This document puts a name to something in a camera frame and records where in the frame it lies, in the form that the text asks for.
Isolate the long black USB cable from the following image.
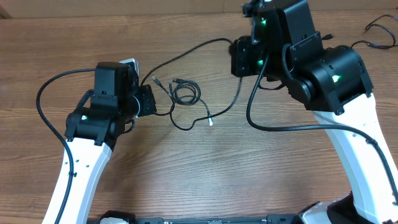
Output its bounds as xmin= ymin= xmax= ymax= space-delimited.
xmin=139 ymin=37 xmax=243 ymax=131

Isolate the short black USB cable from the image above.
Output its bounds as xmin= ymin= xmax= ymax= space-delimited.
xmin=320 ymin=14 xmax=398 ymax=50

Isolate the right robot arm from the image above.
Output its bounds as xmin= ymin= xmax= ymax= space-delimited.
xmin=229 ymin=1 xmax=397 ymax=223

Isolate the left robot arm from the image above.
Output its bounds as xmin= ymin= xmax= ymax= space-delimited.
xmin=43 ymin=58 xmax=156 ymax=223

